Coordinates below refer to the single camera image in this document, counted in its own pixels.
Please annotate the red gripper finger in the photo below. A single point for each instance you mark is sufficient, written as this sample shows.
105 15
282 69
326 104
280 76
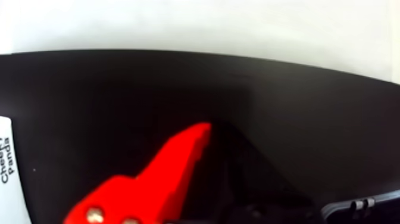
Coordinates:
140 194

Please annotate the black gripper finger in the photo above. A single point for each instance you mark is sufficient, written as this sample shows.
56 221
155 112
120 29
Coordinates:
237 187

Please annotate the white cardboard napkin box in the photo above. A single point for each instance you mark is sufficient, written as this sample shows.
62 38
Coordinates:
9 194

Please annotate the black flat device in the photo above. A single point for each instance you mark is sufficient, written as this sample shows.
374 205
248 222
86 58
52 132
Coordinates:
384 199

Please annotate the white paper sheet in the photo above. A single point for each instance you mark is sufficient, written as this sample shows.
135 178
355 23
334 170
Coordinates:
187 25

